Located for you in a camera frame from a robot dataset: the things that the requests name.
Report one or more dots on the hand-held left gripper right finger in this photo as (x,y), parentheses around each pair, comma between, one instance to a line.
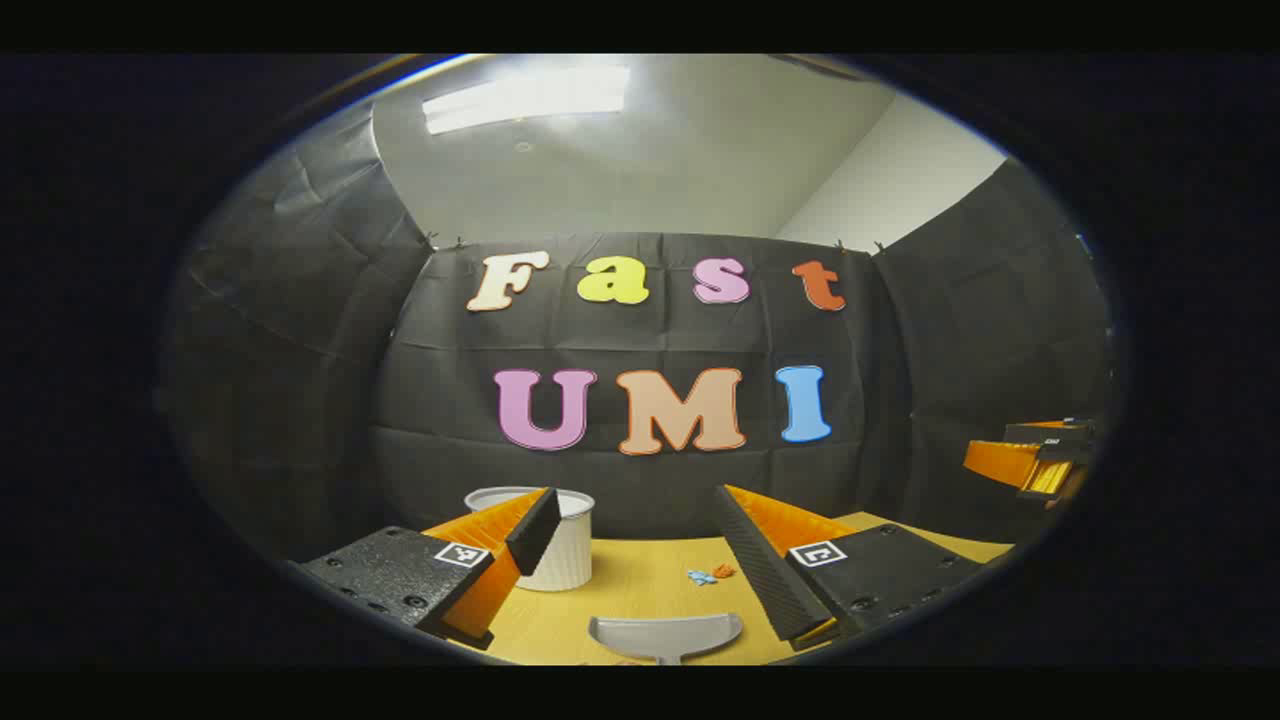
(760,570)

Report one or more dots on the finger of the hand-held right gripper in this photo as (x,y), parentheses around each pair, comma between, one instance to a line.
(1005,462)
(1050,478)

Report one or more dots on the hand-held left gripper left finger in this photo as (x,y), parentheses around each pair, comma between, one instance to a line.
(535,528)

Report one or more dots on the orange paper trash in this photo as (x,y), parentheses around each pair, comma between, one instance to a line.
(724,571)

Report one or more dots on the white ribbed garbage bin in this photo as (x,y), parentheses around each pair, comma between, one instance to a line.
(572,545)

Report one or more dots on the blue paper trash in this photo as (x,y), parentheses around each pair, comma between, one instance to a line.
(700,577)

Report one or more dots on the grey plastic dustpan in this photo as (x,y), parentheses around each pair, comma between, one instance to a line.
(665,633)

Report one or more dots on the light wooden desktop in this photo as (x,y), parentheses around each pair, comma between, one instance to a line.
(640,590)

